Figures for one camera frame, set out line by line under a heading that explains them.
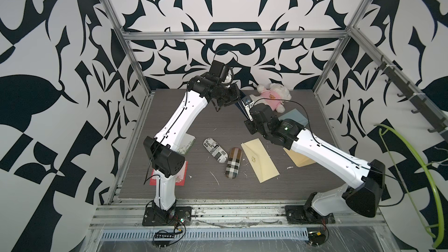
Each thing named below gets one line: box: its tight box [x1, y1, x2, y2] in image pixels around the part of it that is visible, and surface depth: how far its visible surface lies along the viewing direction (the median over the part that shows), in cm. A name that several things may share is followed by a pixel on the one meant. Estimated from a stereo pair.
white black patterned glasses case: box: [203, 137, 229, 164], surface depth 93 cm
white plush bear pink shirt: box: [256, 82, 292, 113], surface depth 110 cm
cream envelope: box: [240, 137, 280, 184], surface depth 90 cm
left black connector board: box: [154, 232, 175, 248], surface depth 73 cm
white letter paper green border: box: [176, 133, 196, 155], surface depth 98 cm
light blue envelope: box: [277, 107, 310, 128], surface depth 111 cm
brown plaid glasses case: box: [225, 147, 243, 180], surface depth 87 cm
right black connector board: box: [308, 231, 327, 246], surface depth 73 cm
